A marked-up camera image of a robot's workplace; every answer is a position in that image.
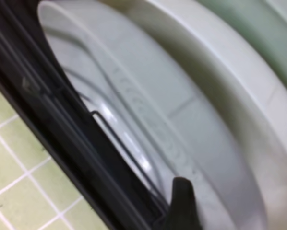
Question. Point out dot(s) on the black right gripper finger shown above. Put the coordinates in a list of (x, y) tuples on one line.
[(182, 213)]

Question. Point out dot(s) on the grey plate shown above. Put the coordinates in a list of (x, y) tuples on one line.
[(155, 115)]

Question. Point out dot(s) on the white plate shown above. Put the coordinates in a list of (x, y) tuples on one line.
[(246, 92)]

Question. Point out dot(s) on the green plate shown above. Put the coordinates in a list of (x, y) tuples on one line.
[(260, 25)]

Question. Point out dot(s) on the black drip tray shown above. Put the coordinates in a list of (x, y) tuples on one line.
[(38, 95)]

